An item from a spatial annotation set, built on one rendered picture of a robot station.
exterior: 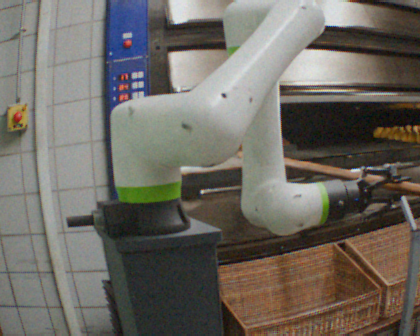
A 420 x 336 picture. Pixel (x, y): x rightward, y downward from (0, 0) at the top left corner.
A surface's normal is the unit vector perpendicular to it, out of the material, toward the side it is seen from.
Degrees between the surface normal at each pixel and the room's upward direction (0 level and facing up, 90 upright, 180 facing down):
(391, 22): 70
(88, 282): 90
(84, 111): 90
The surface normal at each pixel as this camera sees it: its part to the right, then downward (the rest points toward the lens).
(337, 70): 0.23, -0.27
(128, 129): -0.71, 0.07
